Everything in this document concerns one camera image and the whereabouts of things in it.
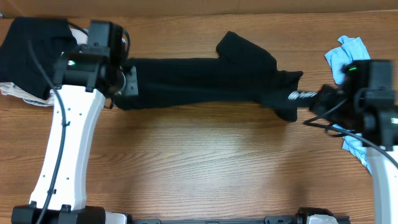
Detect black t-shirt with logo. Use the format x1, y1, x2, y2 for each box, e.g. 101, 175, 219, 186
115, 32, 317, 122

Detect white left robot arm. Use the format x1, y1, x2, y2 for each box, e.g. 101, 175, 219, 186
11, 21, 138, 224

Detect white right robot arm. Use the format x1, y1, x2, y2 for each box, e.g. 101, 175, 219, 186
304, 60, 397, 223

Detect light blue t-shirt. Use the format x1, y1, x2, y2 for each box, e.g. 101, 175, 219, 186
325, 35, 372, 174

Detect folded black shirt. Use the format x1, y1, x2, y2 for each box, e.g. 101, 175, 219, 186
1, 17, 77, 100

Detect folded beige garment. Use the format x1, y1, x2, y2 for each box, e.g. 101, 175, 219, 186
1, 28, 88, 107

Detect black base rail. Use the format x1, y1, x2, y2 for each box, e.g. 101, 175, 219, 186
131, 215, 303, 224

